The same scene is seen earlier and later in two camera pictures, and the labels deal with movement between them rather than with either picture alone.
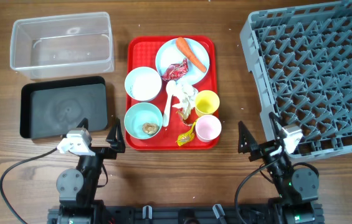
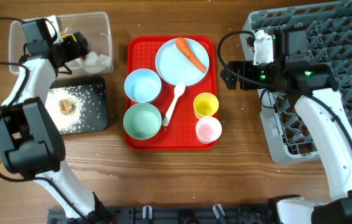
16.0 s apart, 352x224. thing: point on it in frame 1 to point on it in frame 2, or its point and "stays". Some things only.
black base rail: x=181 y=215 stays
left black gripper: x=116 y=144 to x=70 y=44
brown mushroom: x=151 y=128 to x=66 y=107
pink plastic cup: x=208 y=127 stays
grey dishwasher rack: x=313 y=66 stays
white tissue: x=186 y=94 to x=95 y=63
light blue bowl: x=142 y=83 stays
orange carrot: x=184 y=47 stays
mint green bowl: x=139 y=114 stays
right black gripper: x=262 y=150 to x=246 y=68
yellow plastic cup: x=206 y=102 stays
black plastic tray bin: x=55 y=108 stays
